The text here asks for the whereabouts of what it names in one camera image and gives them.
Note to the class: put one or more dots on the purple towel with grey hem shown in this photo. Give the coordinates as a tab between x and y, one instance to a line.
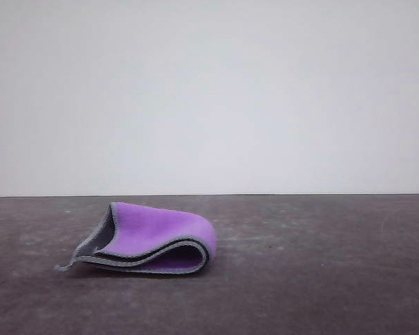
160	234

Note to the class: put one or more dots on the grey table cloth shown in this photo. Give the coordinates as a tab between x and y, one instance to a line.
317	300

